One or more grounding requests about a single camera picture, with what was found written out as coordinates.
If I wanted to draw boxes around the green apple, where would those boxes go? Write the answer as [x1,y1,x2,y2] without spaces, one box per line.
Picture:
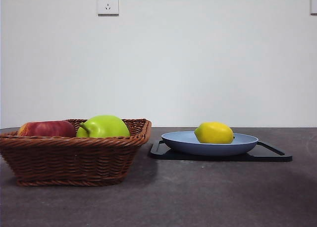
[76,114,131,138]

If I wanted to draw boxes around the brown wicker basket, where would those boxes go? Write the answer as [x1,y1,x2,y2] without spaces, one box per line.
[0,118,152,187]

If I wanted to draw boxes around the blue round plate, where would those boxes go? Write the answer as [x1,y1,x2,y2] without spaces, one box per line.
[161,131,259,156]

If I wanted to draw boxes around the yellow lemon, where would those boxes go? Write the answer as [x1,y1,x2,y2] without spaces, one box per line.
[194,121,235,144]

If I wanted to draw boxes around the white wall socket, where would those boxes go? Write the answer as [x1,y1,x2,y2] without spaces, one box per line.
[97,0,119,17]

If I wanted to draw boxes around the black flat tray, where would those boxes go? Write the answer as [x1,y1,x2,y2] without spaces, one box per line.
[150,140,293,163]

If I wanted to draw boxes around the red apple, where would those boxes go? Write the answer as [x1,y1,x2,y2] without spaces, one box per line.
[17,120,76,137]

